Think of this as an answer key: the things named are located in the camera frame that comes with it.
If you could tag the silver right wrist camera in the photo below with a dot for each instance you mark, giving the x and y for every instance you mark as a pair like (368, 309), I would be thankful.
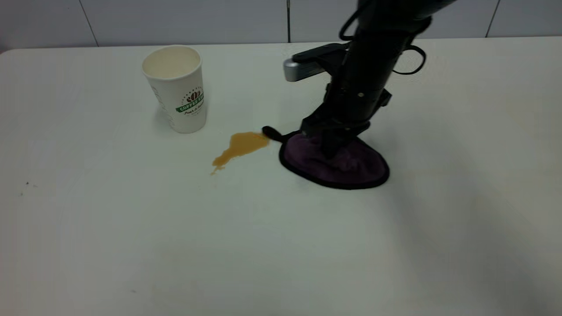
(307, 66)

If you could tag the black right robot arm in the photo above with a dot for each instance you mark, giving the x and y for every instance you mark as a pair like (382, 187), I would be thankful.
(377, 44)

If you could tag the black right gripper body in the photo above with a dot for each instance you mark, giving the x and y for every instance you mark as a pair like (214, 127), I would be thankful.
(351, 109)

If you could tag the brown coffee spill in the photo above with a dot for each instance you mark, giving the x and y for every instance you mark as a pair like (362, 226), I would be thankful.
(243, 144)

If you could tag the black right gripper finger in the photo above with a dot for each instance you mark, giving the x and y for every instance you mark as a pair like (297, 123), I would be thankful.
(330, 144)
(344, 141)

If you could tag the white paper coffee cup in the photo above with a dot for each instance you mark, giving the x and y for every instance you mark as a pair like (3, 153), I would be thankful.
(178, 92)

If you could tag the purple cloth with black trim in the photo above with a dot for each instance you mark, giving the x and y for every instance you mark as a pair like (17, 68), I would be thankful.
(351, 169)

